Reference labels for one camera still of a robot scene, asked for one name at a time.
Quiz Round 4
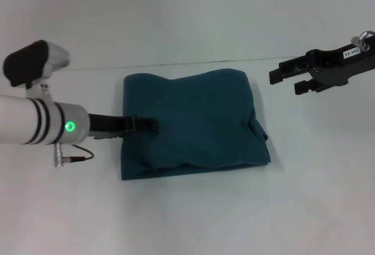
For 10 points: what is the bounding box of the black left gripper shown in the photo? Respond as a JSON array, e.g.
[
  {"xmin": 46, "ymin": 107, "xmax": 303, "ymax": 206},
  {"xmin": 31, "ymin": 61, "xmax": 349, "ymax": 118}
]
[{"xmin": 87, "ymin": 113, "xmax": 159, "ymax": 140}]

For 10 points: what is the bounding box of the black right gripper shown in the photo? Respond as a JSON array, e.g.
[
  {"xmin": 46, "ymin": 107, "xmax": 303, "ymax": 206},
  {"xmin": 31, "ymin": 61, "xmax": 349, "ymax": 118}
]
[{"xmin": 268, "ymin": 38, "xmax": 375, "ymax": 95}]

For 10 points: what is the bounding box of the teal blue FREE t-shirt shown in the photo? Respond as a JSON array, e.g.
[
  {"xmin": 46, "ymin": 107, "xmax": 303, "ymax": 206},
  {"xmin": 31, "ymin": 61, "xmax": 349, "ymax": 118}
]
[{"xmin": 120, "ymin": 69, "xmax": 271, "ymax": 181}]

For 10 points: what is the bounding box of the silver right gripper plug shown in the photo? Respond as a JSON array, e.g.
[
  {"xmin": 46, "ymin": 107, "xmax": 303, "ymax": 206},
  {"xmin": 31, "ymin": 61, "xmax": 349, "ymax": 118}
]
[{"xmin": 351, "ymin": 31, "xmax": 372, "ymax": 52}]

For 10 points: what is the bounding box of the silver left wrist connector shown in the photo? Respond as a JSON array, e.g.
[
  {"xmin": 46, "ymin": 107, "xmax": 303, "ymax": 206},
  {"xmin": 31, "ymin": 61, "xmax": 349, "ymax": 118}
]
[{"xmin": 53, "ymin": 142, "xmax": 65, "ymax": 168}]

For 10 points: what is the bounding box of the dark left wrist cable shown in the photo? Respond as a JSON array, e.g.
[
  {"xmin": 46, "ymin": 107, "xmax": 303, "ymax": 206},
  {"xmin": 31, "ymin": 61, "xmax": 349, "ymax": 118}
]
[{"xmin": 63, "ymin": 145, "xmax": 94, "ymax": 162}]

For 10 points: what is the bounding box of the silver left camera bracket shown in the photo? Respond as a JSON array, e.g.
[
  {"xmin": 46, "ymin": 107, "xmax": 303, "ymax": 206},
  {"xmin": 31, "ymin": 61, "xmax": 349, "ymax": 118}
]
[{"xmin": 25, "ymin": 79, "xmax": 54, "ymax": 103}]

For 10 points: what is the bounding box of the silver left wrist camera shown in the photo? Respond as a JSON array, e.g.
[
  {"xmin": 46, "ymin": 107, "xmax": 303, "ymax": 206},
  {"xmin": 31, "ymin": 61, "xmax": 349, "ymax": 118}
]
[{"xmin": 2, "ymin": 40, "xmax": 71, "ymax": 89}]

